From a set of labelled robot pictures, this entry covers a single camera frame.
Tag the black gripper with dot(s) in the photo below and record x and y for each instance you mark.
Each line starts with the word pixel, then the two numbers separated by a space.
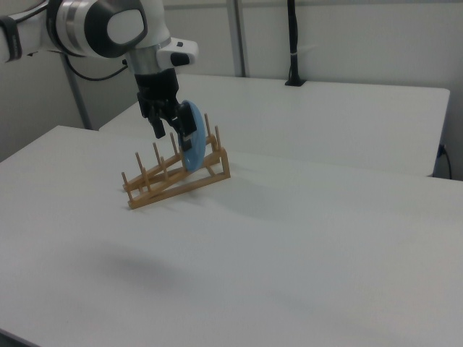
pixel 157 88

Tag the blue round plate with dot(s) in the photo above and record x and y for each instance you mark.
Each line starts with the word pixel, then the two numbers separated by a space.
pixel 198 144

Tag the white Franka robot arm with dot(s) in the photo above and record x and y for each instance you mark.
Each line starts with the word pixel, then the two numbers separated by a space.
pixel 90 29

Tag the wooden plate rack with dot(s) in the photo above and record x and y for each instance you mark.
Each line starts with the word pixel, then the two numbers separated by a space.
pixel 170 188

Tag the black pole with base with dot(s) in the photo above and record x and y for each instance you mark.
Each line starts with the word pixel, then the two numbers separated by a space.
pixel 293 39

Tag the grey aluminium frame post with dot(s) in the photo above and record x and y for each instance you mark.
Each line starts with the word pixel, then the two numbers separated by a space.
pixel 77 97
pixel 238 36

